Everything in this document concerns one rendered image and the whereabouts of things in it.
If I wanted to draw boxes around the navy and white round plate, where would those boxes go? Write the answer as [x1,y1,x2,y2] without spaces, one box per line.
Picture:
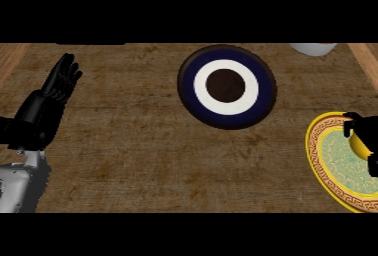
[175,44,278,131]

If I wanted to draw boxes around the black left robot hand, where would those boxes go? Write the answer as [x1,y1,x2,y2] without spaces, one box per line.
[0,52,84,152]

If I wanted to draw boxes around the yellow rimmed green plate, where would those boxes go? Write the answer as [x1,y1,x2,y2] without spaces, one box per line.
[304,111,378,214]

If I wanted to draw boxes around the white bowl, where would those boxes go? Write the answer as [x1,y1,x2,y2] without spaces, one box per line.
[287,42,339,57]

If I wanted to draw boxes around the brown placemat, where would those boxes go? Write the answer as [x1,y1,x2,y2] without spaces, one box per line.
[0,42,378,214]

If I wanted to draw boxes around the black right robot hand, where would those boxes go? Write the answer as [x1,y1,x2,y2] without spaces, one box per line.
[340,111,378,178]

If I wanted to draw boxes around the yellow lemon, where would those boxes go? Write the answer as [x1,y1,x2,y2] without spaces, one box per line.
[346,130,373,158]

